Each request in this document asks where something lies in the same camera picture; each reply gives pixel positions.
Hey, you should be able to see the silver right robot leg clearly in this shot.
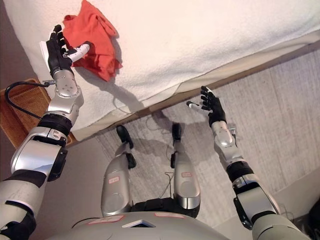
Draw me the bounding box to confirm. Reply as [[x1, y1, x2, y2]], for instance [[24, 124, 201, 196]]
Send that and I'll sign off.
[[170, 122, 202, 210]]

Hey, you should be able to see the silver robot torso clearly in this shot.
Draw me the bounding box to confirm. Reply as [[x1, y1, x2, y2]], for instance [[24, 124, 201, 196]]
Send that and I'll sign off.
[[44, 211, 231, 240]]

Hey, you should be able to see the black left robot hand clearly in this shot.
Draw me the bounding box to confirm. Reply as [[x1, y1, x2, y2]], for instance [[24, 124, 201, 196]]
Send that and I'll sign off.
[[39, 24, 92, 78]]

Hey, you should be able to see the red cloth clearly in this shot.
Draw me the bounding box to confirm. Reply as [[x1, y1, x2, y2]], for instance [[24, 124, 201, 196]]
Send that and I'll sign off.
[[62, 0, 123, 82]]

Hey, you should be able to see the silver robot leg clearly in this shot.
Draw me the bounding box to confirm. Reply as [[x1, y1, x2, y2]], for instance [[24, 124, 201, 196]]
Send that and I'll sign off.
[[170, 122, 202, 210], [100, 125, 137, 218]]

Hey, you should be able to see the grey floor rug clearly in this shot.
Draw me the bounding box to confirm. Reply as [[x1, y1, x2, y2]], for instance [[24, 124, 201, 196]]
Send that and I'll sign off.
[[96, 48, 320, 228]]

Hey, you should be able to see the brown wicker basket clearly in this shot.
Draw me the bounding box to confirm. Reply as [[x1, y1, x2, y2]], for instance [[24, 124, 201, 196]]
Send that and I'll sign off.
[[0, 78, 76, 150]]

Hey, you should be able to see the white textured bed blanket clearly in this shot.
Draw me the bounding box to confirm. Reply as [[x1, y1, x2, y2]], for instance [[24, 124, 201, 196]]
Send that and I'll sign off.
[[3, 0, 320, 132]]

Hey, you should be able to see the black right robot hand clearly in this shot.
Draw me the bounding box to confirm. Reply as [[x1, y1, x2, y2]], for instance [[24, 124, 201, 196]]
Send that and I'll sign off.
[[186, 85, 227, 127]]

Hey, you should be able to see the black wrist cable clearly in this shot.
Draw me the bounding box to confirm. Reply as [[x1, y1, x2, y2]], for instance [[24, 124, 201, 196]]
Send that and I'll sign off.
[[4, 79, 55, 121]]

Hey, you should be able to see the silver left robot leg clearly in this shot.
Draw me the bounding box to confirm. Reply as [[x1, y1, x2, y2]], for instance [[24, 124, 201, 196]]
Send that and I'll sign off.
[[100, 125, 137, 218]]

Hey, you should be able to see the bed with beige base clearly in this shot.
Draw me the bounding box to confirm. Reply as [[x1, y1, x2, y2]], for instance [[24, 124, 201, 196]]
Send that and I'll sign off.
[[0, 0, 320, 150]]

